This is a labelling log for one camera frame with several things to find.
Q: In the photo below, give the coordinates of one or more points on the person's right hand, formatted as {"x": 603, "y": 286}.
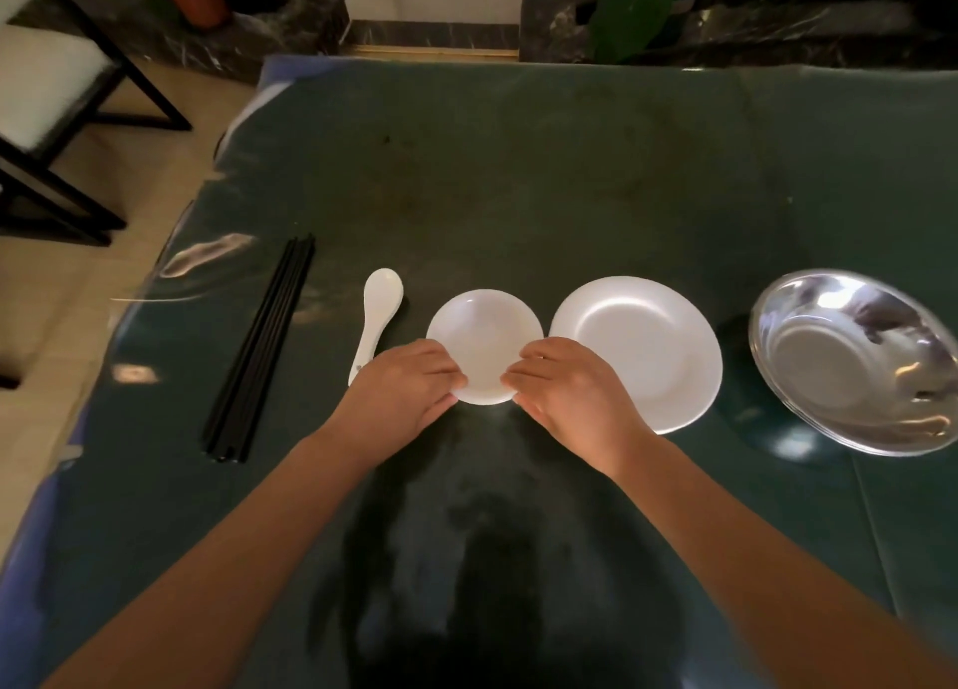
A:
{"x": 580, "y": 408}

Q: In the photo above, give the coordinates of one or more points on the person's left hand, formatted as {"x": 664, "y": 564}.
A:
{"x": 389, "y": 404}

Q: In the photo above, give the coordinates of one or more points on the person's right thumb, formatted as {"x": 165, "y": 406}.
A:
{"x": 528, "y": 406}

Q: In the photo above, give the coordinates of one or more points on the person's left thumb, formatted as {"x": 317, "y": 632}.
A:
{"x": 440, "y": 407}

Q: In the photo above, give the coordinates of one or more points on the small white bowl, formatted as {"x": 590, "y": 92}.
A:
{"x": 483, "y": 333}

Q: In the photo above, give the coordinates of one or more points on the person's right forearm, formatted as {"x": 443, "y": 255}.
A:
{"x": 748, "y": 561}

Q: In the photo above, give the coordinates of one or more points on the person's left forearm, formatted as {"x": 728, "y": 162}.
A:
{"x": 224, "y": 561}

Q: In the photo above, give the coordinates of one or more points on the white ceramic spoon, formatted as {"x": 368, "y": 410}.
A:
{"x": 380, "y": 303}

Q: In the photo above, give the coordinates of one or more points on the white plate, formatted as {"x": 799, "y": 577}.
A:
{"x": 644, "y": 344}

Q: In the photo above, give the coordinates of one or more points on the bundle of black chopsticks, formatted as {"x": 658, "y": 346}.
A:
{"x": 258, "y": 352}

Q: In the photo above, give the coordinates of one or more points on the dark green tablecloth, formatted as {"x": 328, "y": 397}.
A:
{"x": 524, "y": 179}

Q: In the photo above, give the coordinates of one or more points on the stainless steel bowl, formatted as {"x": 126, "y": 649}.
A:
{"x": 846, "y": 359}

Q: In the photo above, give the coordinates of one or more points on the green leafy plant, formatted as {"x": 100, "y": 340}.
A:
{"x": 632, "y": 7}

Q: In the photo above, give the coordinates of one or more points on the dark marble planter ledge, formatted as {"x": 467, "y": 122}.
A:
{"x": 808, "y": 26}
{"x": 284, "y": 15}

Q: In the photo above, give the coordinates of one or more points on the black chair with white cushion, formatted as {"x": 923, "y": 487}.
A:
{"x": 45, "y": 82}

